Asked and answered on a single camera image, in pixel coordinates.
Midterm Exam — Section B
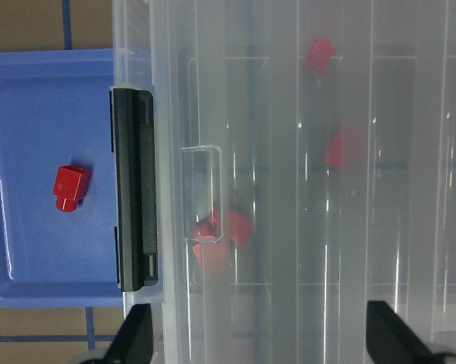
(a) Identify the black box latch handle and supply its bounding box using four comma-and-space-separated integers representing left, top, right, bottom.
110, 87, 159, 292

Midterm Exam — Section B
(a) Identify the red block upper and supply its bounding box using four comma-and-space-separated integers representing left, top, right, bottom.
304, 38, 334, 77

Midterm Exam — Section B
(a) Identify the clear plastic storage box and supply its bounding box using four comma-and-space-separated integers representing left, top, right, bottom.
112, 0, 456, 364

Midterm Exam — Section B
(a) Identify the red block centre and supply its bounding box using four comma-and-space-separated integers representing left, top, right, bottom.
207, 207, 254, 246

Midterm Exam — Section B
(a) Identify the clear plastic box lid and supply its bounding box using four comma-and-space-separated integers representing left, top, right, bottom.
147, 0, 456, 364

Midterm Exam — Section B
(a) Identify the blue plastic tray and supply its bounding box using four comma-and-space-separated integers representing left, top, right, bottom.
0, 48, 164, 309

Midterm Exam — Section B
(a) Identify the red block lower left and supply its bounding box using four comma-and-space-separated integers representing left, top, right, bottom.
191, 221, 215, 241

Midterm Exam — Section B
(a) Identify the red block with stud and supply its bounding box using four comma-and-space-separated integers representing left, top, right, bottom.
52, 165, 92, 212

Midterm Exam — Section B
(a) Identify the red block bottom corner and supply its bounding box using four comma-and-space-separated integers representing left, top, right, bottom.
193, 242, 229, 271

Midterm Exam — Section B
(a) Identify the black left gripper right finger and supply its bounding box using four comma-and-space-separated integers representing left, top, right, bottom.
366, 300, 439, 364

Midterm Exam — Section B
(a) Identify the red block middle right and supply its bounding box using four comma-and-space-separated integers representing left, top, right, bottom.
322, 124, 365, 172

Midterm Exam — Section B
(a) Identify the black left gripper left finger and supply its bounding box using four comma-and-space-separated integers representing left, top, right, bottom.
102, 303, 153, 363

